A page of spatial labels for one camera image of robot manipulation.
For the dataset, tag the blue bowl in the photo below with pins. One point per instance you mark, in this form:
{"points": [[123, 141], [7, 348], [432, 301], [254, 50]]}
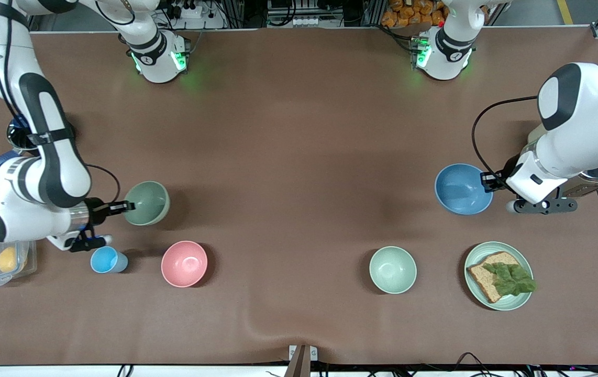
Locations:
{"points": [[461, 191]]}

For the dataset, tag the dark green bowl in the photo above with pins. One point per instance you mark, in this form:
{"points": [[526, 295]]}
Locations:
{"points": [[150, 207]]}

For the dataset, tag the yellow lemon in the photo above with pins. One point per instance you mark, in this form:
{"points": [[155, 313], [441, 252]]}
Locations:
{"points": [[8, 259]]}

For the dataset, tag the pink bowl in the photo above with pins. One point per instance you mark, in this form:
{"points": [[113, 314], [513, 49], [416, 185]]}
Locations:
{"points": [[184, 264]]}

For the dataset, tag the glass lid with blue knob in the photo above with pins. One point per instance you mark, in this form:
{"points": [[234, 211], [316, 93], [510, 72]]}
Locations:
{"points": [[16, 137]]}

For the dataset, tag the light green bowl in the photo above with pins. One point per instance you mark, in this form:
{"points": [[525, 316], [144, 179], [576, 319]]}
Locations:
{"points": [[392, 270]]}

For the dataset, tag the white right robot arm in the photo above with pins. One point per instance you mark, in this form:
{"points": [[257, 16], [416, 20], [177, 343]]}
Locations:
{"points": [[53, 173]]}

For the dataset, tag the green lettuce leaf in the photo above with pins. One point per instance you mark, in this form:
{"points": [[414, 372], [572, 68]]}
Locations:
{"points": [[511, 280]]}

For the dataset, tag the light green plate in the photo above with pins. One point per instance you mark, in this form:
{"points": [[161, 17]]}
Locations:
{"points": [[508, 303]]}

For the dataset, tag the orange snack packets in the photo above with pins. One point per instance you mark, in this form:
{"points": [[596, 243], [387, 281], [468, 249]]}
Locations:
{"points": [[409, 13]]}

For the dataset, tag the metal table edge bracket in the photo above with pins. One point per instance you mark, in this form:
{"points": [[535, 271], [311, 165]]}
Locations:
{"points": [[301, 358]]}

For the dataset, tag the blue plastic cup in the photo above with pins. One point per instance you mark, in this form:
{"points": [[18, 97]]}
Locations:
{"points": [[105, 260]]}

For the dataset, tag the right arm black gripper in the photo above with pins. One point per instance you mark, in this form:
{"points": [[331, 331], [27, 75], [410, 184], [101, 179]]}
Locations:
{"points": [[98, 210]]}

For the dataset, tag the brown bread slice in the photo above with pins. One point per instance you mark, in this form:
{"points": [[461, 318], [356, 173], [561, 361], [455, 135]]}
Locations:
{"points": [[482, 283]]}

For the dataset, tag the white power strip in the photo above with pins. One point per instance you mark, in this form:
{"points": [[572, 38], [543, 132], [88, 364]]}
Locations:
{"points": [[307, 22], [191, 11]]}

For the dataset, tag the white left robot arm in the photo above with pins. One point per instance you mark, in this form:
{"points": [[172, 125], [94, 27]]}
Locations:
{"points": [[576, 141]]}

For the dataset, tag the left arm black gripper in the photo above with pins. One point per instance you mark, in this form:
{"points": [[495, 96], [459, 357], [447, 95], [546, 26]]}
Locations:
{"points": [[498, 180]]}

